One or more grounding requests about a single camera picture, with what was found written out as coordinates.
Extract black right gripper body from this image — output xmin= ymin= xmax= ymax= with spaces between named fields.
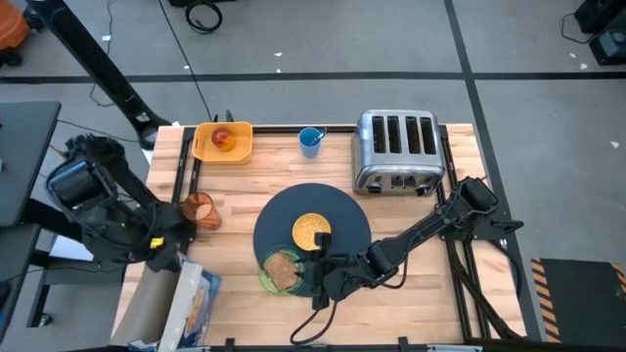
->
xmin=316 ymin=245 xmax=388 ymax=301

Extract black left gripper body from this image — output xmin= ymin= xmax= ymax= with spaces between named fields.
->
xmin=144 ymin=228 xmax=184 ymax=274

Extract blue patterned bowl yellow inside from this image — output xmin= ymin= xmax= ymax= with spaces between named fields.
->
xmin=291 ymin=212 xmax=333 ymax=252

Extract brown toast slice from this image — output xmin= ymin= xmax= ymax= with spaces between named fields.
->
xmin=263 ymin=251 xmax=300 ymax=291

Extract green transparent plate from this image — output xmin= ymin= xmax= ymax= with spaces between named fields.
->
xmin=257 ymin=244 xmax=309 ymax=297

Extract blue cereal box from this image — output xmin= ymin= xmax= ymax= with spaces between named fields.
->
xmin=110 ymin=251 xmax=222 ymax=352

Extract orange transparent cup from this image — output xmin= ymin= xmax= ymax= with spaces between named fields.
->
xmin=180 ymin=191 xmax=223 ymax=231

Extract blue plastic cup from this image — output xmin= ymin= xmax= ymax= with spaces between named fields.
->
xmin=297 ymin=126 xmax=325 ymax=159

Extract round dark blue placemat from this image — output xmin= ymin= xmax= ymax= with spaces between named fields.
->
xmin=252 ymin=183 xmax=373 ymax=298

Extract white paper sheet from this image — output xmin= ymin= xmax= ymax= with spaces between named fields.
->
xmin=48 ymin=234 xmax=99 ymax=263

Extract silver four-slot toaster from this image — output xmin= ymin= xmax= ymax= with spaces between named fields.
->
xmin=351 ymin=109 xmax=447 ymax=196

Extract yellow plastic tray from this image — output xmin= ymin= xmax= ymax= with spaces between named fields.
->
xmin=192 ymin=121 xmax=254 ymax=166

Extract red yellow apple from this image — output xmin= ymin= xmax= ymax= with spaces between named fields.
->
xmin=210 ymin=127 xmax=236 ymax=152

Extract black desk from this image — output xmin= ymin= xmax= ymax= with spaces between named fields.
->
xmin=0 ymin=101 xmax=131 ymax=338

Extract black mat hazard stripes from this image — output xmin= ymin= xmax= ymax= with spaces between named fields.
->
xmin=530 ymin=257 xmax=626 ymax=344

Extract orange bucket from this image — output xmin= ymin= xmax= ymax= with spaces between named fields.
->
xmin=0 ymin=0 xmax=30 ymax=53

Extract black floor equipment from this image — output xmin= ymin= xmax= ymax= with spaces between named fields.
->
xmin=574 ymin=0 xmax=626 ymax=67

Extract black aluminium table frame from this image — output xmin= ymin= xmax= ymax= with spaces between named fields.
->
xmin=116 ymin=121 xmax=527 ymax=352

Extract coiled black floor cable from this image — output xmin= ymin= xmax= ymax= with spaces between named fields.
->
xmin=184 ymin=0 xmax=224 ymax=35

